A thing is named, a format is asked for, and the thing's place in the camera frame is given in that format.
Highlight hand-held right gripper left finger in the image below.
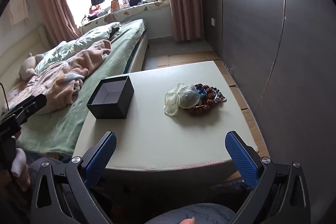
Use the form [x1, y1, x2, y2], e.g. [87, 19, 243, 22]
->
[30, 131, 117, 224]

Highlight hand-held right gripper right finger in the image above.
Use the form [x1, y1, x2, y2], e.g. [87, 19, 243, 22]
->
[225, 131, 312, 224]

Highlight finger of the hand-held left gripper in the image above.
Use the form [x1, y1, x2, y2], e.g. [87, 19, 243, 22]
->
[5, 94, 48, 125]

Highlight black cardboard box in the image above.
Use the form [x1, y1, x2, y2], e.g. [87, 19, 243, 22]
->
[86, 75, 135, 119]

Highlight brown beaded bracelet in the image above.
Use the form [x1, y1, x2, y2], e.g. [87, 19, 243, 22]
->
[203, 85, 227, 107]
[187, 103, 212, 117]

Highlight blue green beaded bracelet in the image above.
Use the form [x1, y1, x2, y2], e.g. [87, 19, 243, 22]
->
[196, 84, 208, 99]

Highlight white organza pouch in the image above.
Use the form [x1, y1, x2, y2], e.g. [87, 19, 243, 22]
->
[178, 84, 203, 109]

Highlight person's left hand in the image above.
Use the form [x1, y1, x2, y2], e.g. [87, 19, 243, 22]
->
[9, 135, 31, 192]

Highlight beige plush toy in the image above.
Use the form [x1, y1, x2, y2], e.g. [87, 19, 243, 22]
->
[18, 52, 46, 81]

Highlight person's grey trousers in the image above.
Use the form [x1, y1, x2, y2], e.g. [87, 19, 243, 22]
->
[25, 157, 237, 224]

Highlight pink fleece blanket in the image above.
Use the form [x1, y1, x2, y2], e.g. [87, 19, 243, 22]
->
[4, 40, 112, 116]

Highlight green printed duvet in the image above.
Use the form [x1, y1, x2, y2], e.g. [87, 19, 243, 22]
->
[34, 22, 123, 75]

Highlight hanging white cloth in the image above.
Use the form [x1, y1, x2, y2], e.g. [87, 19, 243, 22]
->
[5, 0, 30, 26]

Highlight dark grey wardrobe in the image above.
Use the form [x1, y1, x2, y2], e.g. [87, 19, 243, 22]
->
[197, 0, 336, 188]

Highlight printed window seat cushion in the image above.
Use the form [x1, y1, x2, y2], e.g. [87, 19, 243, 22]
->
[78, 0, 172, 33]

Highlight black cable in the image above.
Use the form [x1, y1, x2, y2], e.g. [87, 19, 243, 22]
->
[0, 82, 9, 110]

